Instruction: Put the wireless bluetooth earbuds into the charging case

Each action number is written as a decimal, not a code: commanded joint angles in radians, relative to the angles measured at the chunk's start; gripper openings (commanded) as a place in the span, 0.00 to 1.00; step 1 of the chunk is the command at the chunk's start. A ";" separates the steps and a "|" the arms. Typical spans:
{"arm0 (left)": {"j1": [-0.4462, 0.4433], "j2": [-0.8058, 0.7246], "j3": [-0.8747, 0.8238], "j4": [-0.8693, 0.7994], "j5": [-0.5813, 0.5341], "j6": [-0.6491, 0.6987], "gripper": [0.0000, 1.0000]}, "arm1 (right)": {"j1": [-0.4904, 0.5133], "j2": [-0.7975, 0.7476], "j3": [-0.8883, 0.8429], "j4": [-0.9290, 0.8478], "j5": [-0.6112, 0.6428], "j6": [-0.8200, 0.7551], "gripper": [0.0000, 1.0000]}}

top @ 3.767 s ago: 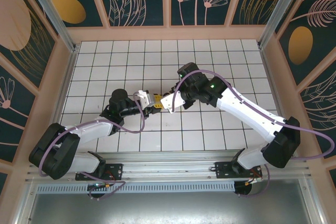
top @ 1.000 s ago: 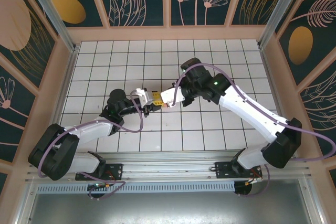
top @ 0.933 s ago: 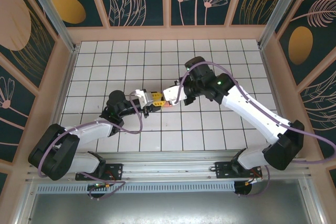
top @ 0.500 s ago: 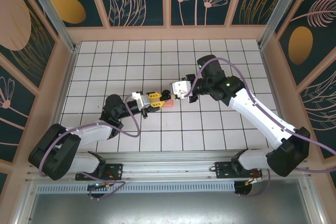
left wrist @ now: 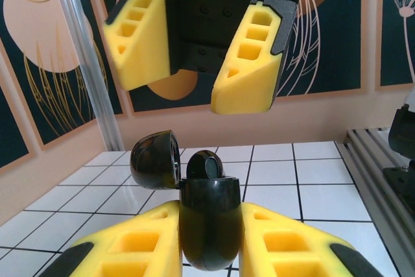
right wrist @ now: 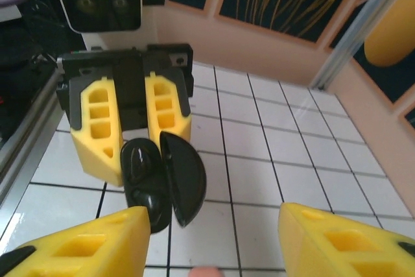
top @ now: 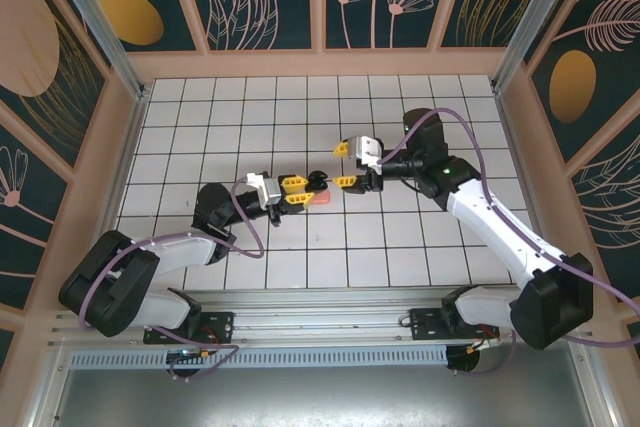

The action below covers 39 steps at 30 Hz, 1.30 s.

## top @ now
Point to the pink earbud charging case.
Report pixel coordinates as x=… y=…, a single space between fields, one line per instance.
x=322 y=199

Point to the black round charging case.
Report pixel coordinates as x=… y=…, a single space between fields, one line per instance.
x=317 y=179

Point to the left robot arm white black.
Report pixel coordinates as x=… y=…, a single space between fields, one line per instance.
x=175 y=252

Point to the galvanised metal sheet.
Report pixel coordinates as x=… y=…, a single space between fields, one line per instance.
x=320 y=397

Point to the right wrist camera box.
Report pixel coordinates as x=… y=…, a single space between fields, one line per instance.
x=362 y=147

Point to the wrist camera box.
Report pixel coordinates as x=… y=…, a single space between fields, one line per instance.
x=275 y=194
x=362 y=147

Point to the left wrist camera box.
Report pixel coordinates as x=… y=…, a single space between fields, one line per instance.
x=275 y=194

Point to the aluminium mounting rail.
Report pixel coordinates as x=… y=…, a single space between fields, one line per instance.
x=320 y=312

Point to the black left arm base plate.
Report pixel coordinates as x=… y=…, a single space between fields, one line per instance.
x=220 y=322

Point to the aluminium frame post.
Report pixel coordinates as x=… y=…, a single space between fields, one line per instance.
x=531 y=22
x=100 y=22

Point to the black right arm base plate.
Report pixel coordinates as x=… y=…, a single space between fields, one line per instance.
x=425 y=322

